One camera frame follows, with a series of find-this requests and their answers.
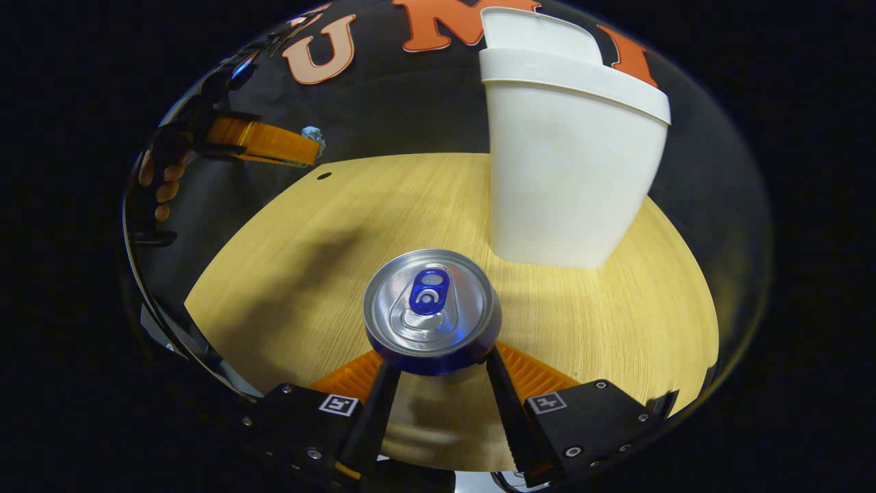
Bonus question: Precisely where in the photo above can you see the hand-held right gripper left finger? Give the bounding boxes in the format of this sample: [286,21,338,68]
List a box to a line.
[240,349,401,480]

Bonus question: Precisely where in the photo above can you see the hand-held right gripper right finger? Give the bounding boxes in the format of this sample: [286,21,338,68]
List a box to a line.
[485,340,678,488]

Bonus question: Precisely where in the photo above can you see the blue paper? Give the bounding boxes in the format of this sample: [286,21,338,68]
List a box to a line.
[301,125,327,160]

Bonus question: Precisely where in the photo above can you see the blue pop can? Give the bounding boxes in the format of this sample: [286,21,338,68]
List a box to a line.
[363,248,502,376]

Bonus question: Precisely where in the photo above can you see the white desktop garbage bin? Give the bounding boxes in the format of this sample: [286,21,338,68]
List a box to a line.
[478,5,672,269]

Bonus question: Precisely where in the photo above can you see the wooden desktop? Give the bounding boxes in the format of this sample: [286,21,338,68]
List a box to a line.
[183,152,721,473]

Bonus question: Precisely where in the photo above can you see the grey ribbed strip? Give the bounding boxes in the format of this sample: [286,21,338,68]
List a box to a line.
[140,301,227,384]

